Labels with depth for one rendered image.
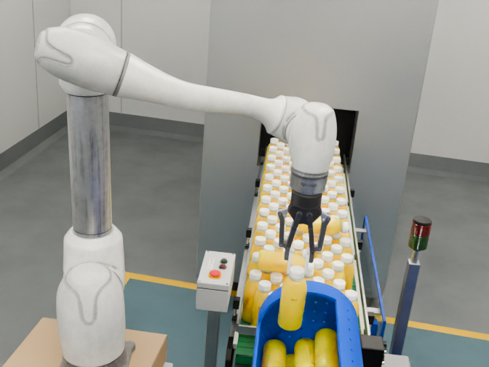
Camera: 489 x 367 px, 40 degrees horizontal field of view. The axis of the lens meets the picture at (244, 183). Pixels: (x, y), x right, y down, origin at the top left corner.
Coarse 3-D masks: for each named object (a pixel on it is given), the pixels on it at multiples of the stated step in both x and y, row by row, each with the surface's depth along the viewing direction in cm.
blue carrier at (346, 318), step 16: (320, 288) 181; (272, 304) 181; (320, 304) 186; (336, 304) 177; (352, 304) 185; (272, 320) 190; (304, 320) 189; (320, 320) 188; (336, 320) 171; (352, 320) 177; (256, 336) 177; (272, 336) 192; (288, 336) 191; (304, 336) 191; (352, 336) 169; (256, 352) 171; (288, 352) 193; (352, 352) 162
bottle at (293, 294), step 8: (288, 280) 172; (296, 280) 171; (304, 280) 172; (288, 288) 171; (296, 288) 171; (304, 288) 172; (288, 296) 172; (296, 296) 172; (304, 296) 173; (280, 304) 176; (288, 304) 173; (296, 304) 173; (304, 304) 175; (280, 312) 176; (288, 312) 174; (296, 312) 174; (280, 320) 177; (288, 320) 175; (296, 320) 176; (288, 328) 176; (296, 328) 177
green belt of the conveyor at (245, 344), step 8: (352, 288) 244; (360, 328) 222; (240, 336) 213; (248, 336) 213; (240, 344) 209; (248, 344) 210; (240, 352) 207; (248, 352) 207; (240, 360) 207; (248, 360) 207
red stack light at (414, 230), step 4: (412, 224) 220; (416, 224) 218; (412, 228) 220; (416, 228) 218; (420, 228) 217; (424, 228) 217; (428, 228) 217; (412, 232) 220; (416, 232) 218; (420, 232) 218; (424, 232) 217; (428, 232) 218; (420, 236) 218; (424, 236) 218; (428, 236) 219
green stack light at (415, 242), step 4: (412, 236) 220; (416, 236) 219; (408, 240) 222; (412, 240) 220; (416, 240) 219; (420, 240) 219; (424, 240) 219; (428, 240) 220; (408, 244) 222; (412, 244) 220; (416, 244) 219; (420, 244) 219; (424, 244) 220; (412, 248) 221; (416, 248) 220; (420, 248) 220; (424, 248) 220
